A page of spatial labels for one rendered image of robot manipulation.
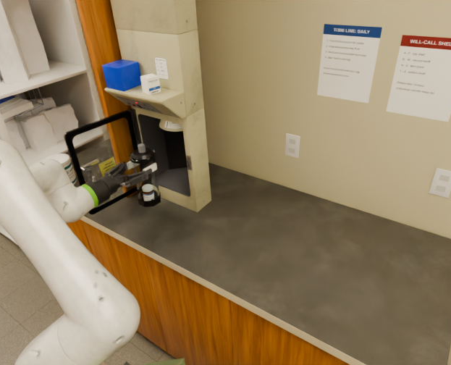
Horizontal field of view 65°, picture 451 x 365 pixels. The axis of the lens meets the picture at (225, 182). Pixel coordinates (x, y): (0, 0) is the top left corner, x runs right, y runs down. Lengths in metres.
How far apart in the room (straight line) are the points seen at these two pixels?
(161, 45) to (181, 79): 0.14
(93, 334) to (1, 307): 2.20
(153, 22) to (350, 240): 1.12
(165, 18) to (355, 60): 0.71
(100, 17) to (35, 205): 0.94
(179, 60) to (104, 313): 0.90
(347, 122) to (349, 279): 0.63
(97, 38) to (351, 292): 1.33
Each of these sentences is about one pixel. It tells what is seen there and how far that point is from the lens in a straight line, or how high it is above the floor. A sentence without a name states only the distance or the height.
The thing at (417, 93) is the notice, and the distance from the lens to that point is 1.47.
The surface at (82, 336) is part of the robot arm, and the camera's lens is 0.79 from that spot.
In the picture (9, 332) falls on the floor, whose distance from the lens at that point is 2.76.
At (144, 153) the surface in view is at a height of 1.28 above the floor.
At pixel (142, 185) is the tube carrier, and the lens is 1.49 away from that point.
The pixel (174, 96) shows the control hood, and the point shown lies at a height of 1.51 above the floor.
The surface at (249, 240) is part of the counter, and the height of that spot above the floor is 0.94.
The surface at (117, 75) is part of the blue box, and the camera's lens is 1.44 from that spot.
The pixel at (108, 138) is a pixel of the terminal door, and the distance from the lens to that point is 1.58.
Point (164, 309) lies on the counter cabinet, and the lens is 1.82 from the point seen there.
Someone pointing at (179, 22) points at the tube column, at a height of 1.75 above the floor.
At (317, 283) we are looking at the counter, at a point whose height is 0.94.
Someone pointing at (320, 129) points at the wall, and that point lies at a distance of 1.62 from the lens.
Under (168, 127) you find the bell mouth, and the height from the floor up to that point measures 1.33.
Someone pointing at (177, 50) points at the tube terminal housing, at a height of 1.66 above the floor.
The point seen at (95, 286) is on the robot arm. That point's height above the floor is 1.40.
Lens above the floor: 1.94
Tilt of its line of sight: 33 degrees down
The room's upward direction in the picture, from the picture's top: 3 degrees counter-clockwise
